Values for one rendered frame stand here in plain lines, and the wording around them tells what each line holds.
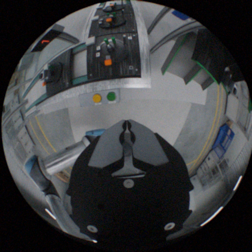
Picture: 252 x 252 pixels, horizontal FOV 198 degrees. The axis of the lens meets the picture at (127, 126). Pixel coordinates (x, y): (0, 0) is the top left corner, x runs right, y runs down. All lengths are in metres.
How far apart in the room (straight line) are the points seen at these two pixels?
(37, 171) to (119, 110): 0.56
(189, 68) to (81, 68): 0.52
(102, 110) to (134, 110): 0.20
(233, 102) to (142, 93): 3.87
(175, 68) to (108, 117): 0.47
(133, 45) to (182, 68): 0.23
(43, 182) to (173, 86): 0.85
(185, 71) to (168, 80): 0.18
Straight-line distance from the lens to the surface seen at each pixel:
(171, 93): 0.56
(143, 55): 0.41
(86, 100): 0.43
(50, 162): 0.39
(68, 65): 0.49
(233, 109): 4.06
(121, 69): 0.37
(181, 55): 0.36
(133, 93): 0.49
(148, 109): 0.53
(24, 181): 8.51
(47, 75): 0.48
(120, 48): 0.38
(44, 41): 0.36
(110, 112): 0.53
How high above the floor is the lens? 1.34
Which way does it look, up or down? 58 degrees down
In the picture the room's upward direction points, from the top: 177 degrees clockwise
